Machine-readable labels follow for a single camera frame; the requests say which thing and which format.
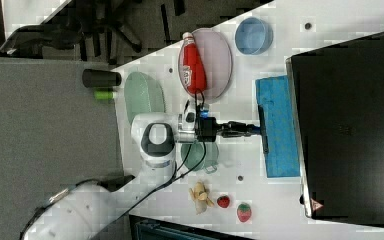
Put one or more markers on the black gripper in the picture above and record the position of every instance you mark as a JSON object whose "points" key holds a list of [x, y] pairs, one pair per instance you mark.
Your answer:
{"points": [[207, 128]]}

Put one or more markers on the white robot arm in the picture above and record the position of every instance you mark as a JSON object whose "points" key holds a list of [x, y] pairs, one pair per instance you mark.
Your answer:
{"points": [[80, 213]]}

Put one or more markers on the green mug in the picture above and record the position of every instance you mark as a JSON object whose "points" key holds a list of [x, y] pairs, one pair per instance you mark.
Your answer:
{"points": [[200, 156]]}

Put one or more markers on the red ketchup bottle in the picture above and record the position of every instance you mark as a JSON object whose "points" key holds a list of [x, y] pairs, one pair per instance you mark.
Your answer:
{"points": [[193, 69]]}

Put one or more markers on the peeled banana toy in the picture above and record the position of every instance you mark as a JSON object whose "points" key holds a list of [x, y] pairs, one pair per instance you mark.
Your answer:
{"points": [[200, 197]]}

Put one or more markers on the small red strawberry toy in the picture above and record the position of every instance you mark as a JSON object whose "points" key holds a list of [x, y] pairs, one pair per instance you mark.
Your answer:
{"points": [[223, 201]]}

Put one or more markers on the grey round plate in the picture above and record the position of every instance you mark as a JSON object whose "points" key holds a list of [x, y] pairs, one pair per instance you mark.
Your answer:
{"points": [[216, 58]]}

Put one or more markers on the large red strawberry toy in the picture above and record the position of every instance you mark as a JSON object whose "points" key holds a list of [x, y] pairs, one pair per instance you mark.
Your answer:
{"points": [[244, 212]]}

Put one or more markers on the green perforated colander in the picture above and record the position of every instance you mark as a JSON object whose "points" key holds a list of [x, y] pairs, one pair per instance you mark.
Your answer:
{"points": [[143, 94]]}

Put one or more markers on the blue cup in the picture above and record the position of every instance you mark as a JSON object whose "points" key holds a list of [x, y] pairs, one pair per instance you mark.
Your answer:
{"points": [[253, 36]]}

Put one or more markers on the green object at corner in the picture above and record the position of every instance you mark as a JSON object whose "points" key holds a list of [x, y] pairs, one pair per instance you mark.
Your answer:
{"points": [[105, 95]]}

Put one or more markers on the black office chair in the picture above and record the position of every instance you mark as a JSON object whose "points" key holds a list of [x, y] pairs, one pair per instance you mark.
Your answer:
{"points": [[62, 24]]}

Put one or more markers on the blue metal frame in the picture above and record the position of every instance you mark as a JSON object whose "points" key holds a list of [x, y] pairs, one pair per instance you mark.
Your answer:
{"points": [[150, 229]]}

